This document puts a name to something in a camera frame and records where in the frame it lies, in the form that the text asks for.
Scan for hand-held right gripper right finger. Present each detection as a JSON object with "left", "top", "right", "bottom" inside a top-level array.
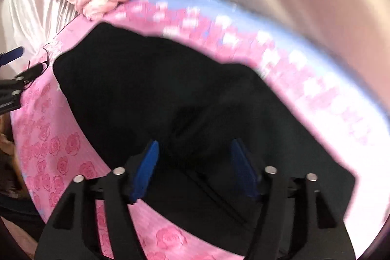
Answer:
[{"left": 230, "top": 138, "right": 357, "bottom": 260}]

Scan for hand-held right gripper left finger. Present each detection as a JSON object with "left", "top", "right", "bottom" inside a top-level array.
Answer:
[{"left": 33, "top": 140, "right": 160, "bottom": 260}]

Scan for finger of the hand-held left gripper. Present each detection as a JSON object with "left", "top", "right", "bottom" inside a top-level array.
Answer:
[
  {"left": 0, "top": 61, "right": 49, "bottom": 97},
  {"left": 0, "top": 46, "right": 25, "bottom": 67}
]

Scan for black pants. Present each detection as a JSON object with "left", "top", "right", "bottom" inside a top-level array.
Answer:
[{"left": 52, "top": 22, "right": 356, "bottom": 257}]

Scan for black eyeglasses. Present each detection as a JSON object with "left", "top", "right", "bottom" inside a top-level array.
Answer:
[{"left": 26, "top": 47, "right": 52, "bottom": 87}]

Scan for white satin cloth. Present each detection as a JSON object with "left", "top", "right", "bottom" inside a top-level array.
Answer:
[{"left": 0, "top": 0, "right": 86, "bottom": 72}]

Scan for pink floral bed sheet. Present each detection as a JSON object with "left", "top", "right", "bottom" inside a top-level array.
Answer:
[{"left": 9, "top": 0, "right": 390, "bottom": 260}]

